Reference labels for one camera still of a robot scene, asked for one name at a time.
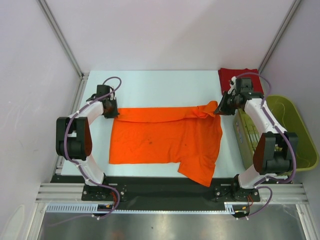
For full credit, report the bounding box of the orange t shirt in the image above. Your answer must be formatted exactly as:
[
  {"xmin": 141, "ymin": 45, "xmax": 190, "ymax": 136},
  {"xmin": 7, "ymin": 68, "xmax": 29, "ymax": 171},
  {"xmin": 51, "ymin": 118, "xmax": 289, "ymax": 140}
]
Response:
[{"xmin": 109, "ymin": 101, "xmax": 223, "ymax": 187}]

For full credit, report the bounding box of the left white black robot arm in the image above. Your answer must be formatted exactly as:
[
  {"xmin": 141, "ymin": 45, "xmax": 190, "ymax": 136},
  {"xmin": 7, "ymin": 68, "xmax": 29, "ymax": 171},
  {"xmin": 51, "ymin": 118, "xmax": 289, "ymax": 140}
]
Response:
[{"xmin": 55, "ymin": 84, "xmax": 119, "ymax": 200}]

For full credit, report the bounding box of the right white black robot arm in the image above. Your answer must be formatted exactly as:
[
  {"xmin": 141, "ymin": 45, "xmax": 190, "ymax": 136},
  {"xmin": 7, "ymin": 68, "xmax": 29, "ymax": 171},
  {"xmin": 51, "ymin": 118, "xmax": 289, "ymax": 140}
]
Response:
[{"xmin": 214, "ymin": 73, "xmax": 298, "ymax": 201}]

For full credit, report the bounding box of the folded red t shirt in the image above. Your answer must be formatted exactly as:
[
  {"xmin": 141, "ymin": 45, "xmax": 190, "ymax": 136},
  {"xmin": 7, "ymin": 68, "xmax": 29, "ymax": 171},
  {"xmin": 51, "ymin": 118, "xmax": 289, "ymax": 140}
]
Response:
[{"xmin": 218, "ymin": 68, "xmax": 264, "ymax": 94}]

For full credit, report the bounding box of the olive green plastic basket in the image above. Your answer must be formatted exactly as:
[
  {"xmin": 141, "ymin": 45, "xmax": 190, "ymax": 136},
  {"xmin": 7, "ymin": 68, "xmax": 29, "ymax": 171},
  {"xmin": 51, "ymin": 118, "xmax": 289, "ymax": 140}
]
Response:
[{"xmin": 233, "ymin": 95, "xmax": 320, "ymax": 172}]

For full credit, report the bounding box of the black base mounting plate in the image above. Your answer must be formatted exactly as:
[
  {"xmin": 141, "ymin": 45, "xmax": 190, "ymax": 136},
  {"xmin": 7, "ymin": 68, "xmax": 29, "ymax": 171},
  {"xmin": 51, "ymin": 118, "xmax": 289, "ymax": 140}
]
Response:
[{"xmin": 50, "ymin": 175, "xmax": 280, "ymax": 211}]

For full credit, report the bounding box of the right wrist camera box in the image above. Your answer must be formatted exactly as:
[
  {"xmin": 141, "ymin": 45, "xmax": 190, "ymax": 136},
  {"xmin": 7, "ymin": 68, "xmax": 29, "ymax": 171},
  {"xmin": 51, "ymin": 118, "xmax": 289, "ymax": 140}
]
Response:
[{"xmin": 229, "ymin": 76, "xmax": 237, "ymax": 88}]

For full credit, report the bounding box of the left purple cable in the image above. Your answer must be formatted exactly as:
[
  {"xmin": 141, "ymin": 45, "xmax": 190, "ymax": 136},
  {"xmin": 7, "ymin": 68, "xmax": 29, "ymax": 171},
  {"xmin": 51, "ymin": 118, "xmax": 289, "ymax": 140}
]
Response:
[{"xmin": 48, "ymin": 76, "xmax": 123, "ymax": 227}]

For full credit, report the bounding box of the left aluminium corner post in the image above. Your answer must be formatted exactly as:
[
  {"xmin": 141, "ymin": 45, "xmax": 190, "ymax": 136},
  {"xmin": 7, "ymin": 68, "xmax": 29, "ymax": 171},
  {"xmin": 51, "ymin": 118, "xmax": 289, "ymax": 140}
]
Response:
[{"xmin": 36, "ymin": 0, "xmax": 85, "ymax": 79}]

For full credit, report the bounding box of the aluminium corner post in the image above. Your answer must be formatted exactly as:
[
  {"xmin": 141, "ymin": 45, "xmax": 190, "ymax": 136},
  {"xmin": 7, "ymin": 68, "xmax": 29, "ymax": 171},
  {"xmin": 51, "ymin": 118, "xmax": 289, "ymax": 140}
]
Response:
[
  {"xmin": 36, "ymin": 0, "xmax": 85, "ymax": 79},
  {"xmin": 258, "ymin": 0, "xmax": 303, "ymax": 73}
]

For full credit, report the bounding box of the white slotted cable duct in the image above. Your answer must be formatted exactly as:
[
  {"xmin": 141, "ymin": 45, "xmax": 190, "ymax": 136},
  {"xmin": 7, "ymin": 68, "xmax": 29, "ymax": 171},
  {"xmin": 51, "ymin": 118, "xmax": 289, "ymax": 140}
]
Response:
[{"xmin": 45, "ymin": 203, "xmax": 245, "ymax": 215}]

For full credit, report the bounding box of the right aluminium corner post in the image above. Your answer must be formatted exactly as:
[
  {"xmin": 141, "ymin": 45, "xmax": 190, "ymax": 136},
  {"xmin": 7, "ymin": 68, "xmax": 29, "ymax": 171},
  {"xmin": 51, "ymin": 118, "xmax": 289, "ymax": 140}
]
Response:
[{"xmin": 258, "ymin": 0, "xmax": 303, "ymax": 73}]

